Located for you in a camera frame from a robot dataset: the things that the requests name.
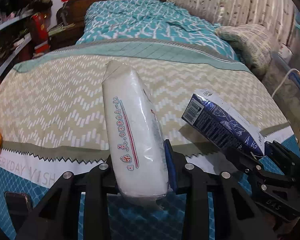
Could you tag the white mug red star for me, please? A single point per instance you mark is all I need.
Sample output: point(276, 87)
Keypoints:
point(285, 53)

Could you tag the white tissue pack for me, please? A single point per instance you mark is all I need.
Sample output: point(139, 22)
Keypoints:
point(134, 135)

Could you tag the beige leaf pattern curtain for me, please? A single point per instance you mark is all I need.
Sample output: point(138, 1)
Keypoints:
point(278, 16)

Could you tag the patterned bed sheet cover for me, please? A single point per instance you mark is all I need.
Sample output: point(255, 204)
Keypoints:
point(71, 109)

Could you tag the teal white patterned quilt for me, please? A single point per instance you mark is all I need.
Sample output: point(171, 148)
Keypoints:
point(154, 19)

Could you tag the black phone on stand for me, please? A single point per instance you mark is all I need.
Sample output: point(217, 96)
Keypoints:
point(19, 207)

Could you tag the clear bin blue handle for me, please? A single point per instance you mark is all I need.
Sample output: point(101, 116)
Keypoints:
point(283, 84)

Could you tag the red gift box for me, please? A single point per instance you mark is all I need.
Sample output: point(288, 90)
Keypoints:
point(39, 34)

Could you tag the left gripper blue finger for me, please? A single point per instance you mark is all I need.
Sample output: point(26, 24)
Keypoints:
point(172, 173)

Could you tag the grey patterned folded blanket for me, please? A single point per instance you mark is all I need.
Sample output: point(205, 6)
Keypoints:
point(254, 43)

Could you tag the blue carton box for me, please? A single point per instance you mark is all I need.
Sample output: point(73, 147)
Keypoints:
point(221, 124)

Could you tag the metal storage shelf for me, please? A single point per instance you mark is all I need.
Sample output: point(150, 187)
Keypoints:
point(16, 43)

